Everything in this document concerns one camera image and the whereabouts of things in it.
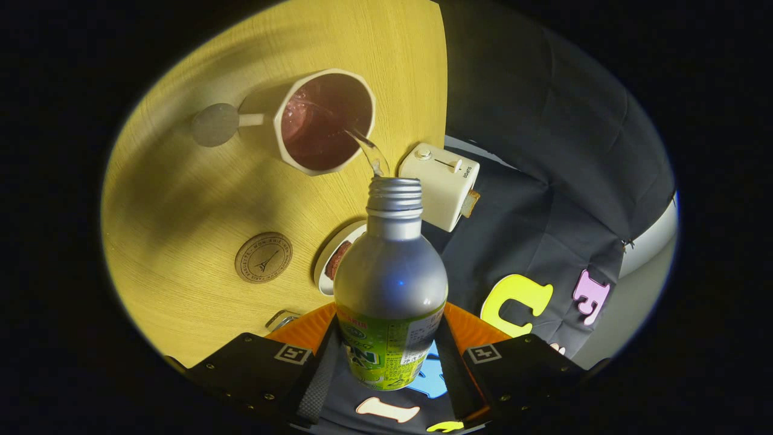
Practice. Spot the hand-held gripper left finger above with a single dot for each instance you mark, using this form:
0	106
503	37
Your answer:
253	368

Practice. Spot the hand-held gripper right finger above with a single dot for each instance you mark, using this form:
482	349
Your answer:
450	374

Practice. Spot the round brown cork coaster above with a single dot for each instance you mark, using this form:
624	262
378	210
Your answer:
263	258

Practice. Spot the silver juice bottle green label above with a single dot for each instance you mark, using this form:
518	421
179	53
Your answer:
392	278

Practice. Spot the beige faceted cup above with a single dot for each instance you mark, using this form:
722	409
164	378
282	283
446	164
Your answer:
266	142

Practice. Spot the small white plate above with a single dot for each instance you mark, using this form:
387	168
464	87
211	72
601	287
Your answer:
322	273

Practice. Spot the red sausage pieces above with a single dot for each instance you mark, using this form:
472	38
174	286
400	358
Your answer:
337	261

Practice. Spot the brown bread slice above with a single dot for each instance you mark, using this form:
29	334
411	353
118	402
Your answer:
471	204

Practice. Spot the wooden table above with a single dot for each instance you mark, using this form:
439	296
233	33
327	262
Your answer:
181	199

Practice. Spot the white toaster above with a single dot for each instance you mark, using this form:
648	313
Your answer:
438	187

